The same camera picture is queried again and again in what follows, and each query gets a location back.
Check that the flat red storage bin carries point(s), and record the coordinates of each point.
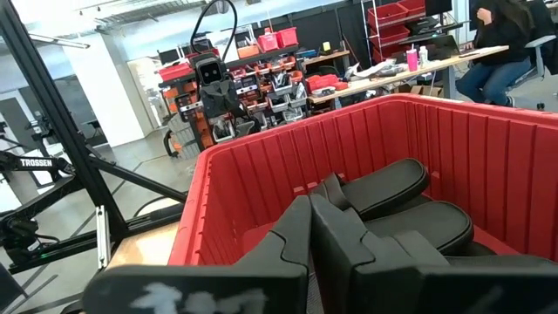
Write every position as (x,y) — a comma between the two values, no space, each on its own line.
(175,72)

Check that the small wooden shelf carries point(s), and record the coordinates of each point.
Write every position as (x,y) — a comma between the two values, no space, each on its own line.
(324,56)

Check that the black laptop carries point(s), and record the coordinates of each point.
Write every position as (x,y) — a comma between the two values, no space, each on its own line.
(442,48)

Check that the ceiling light strip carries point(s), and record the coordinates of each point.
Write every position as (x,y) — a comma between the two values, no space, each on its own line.
(61,41)

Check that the orange storage bin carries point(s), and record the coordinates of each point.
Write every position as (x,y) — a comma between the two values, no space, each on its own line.
(248,51)

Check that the black office chair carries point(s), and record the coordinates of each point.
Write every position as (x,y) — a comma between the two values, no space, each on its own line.
(539,41)

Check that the parts cart with bins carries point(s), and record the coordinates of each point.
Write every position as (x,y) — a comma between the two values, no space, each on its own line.
(279,96)

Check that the white bottle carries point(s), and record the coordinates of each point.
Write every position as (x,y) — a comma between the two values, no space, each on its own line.
(423,56)

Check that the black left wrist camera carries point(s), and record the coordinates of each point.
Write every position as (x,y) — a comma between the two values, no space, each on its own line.
(210,72)

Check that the white papers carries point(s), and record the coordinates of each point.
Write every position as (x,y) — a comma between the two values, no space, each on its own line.
(375,70)

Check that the cardboard box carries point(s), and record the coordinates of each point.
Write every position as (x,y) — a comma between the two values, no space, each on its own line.
(418,90)

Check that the small red storage bin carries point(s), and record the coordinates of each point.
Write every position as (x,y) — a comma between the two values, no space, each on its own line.
(287,37)
(267,43)

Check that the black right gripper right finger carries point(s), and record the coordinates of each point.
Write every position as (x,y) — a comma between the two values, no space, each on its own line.
(392,288)

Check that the long wooden desk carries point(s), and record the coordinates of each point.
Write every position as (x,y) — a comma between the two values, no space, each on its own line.
(392,78)

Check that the person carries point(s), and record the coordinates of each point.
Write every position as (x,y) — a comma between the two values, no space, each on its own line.
(501,35)

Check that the black aluminium support frame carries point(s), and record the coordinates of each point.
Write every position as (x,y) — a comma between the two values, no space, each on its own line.
(56,109)

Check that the red parts tray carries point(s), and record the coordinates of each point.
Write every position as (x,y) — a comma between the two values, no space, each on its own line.
(324,82)

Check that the pink tumbler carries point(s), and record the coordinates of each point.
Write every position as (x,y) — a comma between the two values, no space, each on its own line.
(412,60)

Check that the black monitor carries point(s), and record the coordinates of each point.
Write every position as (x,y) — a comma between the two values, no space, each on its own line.
(438,6)

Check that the red plastic bin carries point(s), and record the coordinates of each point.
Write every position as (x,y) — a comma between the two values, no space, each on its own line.
(261,174)

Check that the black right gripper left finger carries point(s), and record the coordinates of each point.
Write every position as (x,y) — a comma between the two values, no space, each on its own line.
(196,290)

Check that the silver frame corner plate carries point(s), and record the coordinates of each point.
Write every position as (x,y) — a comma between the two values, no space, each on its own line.
(102,235)

